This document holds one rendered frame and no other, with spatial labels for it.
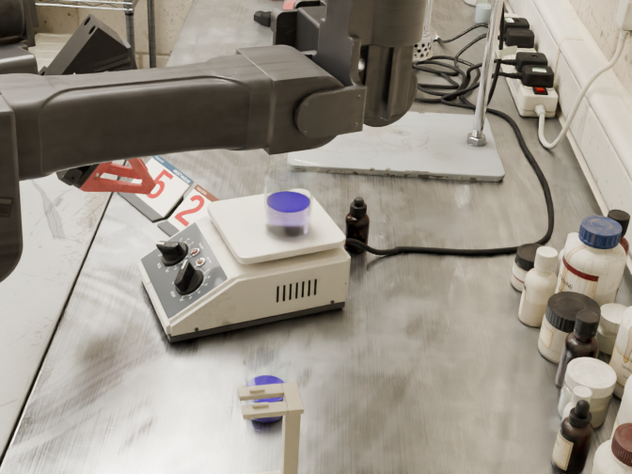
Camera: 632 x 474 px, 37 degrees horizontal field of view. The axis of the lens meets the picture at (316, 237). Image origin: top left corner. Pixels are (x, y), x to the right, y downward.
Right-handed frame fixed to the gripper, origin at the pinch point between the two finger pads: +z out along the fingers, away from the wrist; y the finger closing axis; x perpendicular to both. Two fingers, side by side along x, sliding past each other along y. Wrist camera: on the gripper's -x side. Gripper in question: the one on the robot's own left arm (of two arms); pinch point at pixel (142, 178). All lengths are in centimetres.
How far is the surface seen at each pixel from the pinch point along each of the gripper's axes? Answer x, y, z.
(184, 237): 2.9, -0.8, 8.1
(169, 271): 5.9, -4.4, 7.1
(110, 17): 21, 244, 76
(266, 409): 0.3, -36.8, 1.0
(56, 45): 37, 230, 62
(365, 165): -13.5, 17.1, 33.8
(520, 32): -46, 46, 62
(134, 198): 7.8, 18.3, 10.4
